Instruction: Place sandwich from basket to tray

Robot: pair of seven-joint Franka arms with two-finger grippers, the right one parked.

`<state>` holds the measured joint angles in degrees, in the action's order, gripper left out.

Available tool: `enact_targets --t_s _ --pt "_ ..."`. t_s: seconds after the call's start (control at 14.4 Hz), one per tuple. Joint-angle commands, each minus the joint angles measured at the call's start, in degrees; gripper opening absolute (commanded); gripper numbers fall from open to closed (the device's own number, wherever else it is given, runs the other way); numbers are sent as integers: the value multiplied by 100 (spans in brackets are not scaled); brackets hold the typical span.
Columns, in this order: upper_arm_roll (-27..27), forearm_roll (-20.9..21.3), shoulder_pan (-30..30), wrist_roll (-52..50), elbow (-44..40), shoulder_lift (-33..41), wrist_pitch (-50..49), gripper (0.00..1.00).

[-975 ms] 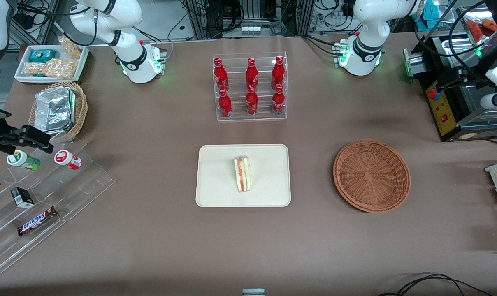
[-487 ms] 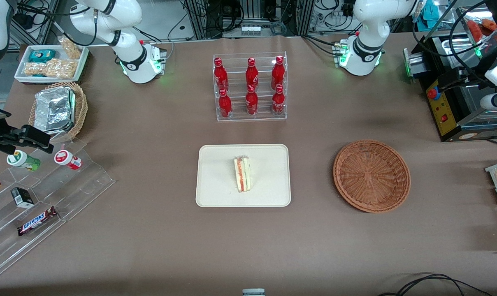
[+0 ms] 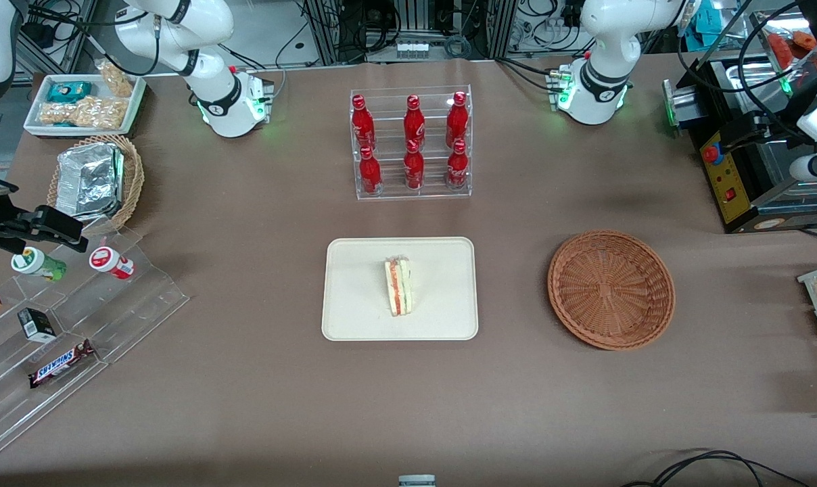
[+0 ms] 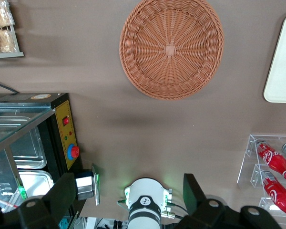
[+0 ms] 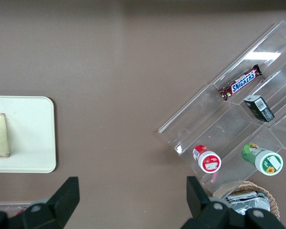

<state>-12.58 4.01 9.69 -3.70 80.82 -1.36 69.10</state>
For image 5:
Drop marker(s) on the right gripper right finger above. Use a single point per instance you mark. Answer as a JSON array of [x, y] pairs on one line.
[[200, 207]]

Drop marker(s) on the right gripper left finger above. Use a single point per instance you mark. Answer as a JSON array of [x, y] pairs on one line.
[[62, 202]]

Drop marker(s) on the triangular sandwich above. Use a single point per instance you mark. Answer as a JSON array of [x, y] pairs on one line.
[[0, 136]]

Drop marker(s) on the tan wicker basket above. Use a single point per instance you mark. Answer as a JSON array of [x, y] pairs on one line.
[[272, 198]]

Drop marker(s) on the beige plastic serving tray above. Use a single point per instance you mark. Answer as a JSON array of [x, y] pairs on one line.
[[31, 133]]

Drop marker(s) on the red cola bottle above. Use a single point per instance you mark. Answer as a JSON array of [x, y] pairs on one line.
[[21, 211]]

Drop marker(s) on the red snack cup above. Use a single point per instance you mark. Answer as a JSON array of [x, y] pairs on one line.
[[208, 161]]

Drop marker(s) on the silver foil packet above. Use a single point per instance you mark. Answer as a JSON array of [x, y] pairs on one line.
[[248, 202]]

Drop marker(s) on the clear acrylic bottle rack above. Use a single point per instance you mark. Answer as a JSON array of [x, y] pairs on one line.
[[4, 207]]

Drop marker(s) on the green snack cup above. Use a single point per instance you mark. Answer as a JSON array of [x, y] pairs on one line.
[[267, 159]]

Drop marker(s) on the clear acrylic stepped display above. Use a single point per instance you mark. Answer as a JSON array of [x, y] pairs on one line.
[[205, 124]]

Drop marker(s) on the small black barcode box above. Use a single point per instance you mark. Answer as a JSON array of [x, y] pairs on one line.
[[258, 108]]

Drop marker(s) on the Snickers chocolate bar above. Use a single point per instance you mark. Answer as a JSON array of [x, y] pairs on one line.
[[243, 82]]

